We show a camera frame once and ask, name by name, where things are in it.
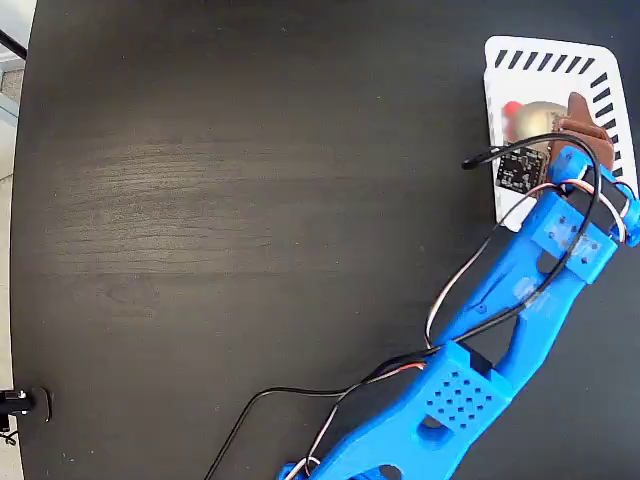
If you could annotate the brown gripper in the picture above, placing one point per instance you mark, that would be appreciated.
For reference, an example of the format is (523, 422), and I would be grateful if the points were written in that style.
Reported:
(584, 131)

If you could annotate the red turtle toy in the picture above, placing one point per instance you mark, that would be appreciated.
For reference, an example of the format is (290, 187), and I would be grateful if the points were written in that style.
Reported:
(535, 120)

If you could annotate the blue 3D-printed robot arm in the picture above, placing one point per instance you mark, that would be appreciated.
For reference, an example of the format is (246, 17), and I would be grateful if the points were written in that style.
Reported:
(460, 400)

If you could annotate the white slotted plastic tray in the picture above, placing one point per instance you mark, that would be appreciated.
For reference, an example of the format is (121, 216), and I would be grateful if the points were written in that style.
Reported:
(545, 80)

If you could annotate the black metal bar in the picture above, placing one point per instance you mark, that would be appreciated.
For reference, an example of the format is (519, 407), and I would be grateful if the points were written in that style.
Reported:
(12, 44)

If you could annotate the black table clamp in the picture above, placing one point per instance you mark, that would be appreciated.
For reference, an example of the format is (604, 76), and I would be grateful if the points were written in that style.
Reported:
(22, 402)

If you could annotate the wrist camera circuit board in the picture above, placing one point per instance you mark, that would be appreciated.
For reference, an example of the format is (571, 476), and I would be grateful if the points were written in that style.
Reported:
(520, 167)

